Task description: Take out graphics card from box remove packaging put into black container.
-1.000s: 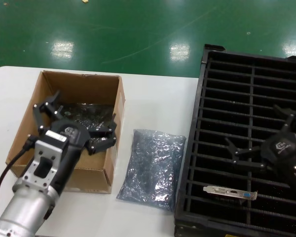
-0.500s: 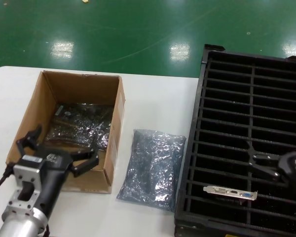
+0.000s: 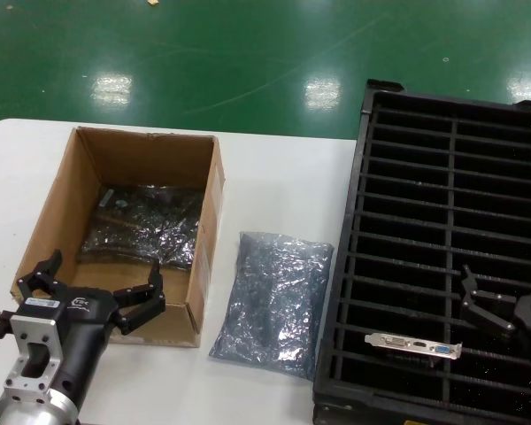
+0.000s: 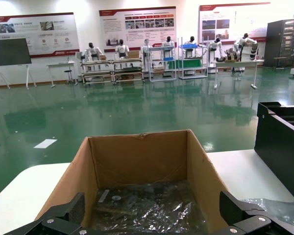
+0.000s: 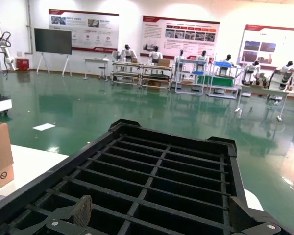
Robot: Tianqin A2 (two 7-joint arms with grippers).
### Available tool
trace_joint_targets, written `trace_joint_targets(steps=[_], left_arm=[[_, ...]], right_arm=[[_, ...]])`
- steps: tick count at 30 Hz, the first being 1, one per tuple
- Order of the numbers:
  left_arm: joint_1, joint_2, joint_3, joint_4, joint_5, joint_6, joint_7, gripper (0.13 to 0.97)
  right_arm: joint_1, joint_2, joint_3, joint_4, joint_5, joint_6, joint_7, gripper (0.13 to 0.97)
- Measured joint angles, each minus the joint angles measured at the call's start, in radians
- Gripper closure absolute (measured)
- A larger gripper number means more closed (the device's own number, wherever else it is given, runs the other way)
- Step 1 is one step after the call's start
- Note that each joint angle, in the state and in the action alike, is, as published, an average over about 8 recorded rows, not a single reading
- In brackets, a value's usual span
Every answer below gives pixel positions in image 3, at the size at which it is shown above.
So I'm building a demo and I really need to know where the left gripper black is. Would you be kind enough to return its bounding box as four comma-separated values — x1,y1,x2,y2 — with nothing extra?
14,249,167,411

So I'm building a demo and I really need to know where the graphics card with silver bracket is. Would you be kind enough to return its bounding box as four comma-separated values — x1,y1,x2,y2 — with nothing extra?
363,332,464,368

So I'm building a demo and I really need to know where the grey antistatic bag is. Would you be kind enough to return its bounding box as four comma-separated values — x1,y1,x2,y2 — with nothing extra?
208,229,335,382

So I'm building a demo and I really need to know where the brown cardboard box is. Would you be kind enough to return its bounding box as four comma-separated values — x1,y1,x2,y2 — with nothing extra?
9,127,227,350

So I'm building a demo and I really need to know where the bagged graphics card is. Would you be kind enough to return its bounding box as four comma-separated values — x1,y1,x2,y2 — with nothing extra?
78,184,206,273

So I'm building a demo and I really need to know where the black slotted plastic container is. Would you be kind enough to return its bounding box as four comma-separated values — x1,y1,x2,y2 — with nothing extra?
312,78,531,425

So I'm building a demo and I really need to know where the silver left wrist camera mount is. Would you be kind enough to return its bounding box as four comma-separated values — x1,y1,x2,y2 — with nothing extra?
0,309,62,406

